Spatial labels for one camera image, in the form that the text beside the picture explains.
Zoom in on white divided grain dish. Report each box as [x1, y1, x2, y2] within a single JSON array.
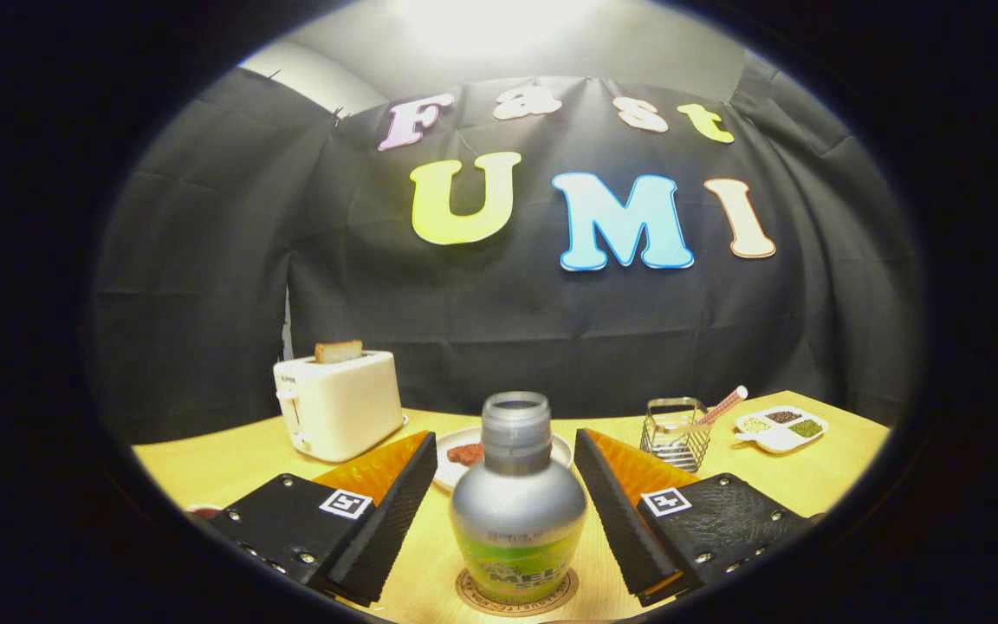
[[733, 405, 829, 455]]

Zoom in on wooden table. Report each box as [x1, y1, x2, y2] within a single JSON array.
[[133, 390, 891, 624]]

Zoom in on toast slice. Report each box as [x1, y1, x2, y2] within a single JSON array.
[[314, 340, 364, 365]]

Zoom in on pink striped straw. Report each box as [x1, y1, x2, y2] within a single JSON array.
[[681, 386, 749, 434]]

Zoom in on white toaster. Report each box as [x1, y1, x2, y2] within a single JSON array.
[[273, 340, 406, 463]]

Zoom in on silver green juice bottle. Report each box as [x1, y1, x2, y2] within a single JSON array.
[[450, 392, 588, 605]]

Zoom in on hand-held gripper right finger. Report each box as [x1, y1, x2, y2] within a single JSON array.
[[573, 427, 816, 608]]

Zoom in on metal wire basket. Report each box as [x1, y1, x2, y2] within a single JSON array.
[[640, 397, 712, 473]]

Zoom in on round cork coaster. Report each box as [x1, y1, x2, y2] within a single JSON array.
[[456, 568, 580, 618]]

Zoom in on small white plate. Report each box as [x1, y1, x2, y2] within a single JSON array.
[[431, 425, 574, 495]]

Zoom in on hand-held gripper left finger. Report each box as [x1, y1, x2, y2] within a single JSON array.
[[203, 429, 439, 608]]

